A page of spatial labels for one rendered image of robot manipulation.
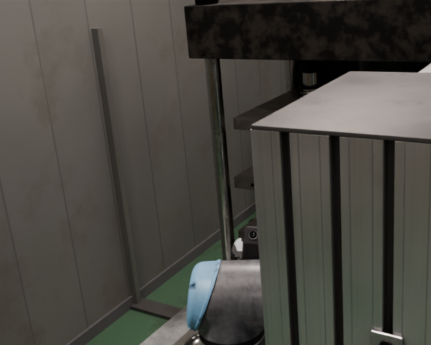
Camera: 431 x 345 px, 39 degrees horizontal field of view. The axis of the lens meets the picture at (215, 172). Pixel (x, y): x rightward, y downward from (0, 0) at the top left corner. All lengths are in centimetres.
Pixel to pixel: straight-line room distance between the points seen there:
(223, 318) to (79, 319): 293
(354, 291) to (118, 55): 342
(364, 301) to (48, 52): 305
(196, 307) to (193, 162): 362
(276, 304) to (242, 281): 41
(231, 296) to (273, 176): 49
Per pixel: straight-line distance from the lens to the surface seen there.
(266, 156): 54
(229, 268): 103
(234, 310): 102
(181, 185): 452
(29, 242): 351
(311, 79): 226
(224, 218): 262
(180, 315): 260
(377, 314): 57
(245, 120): 253
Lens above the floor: 217
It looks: 19 degrees down
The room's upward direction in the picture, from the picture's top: 5 degrees counter-clockwise
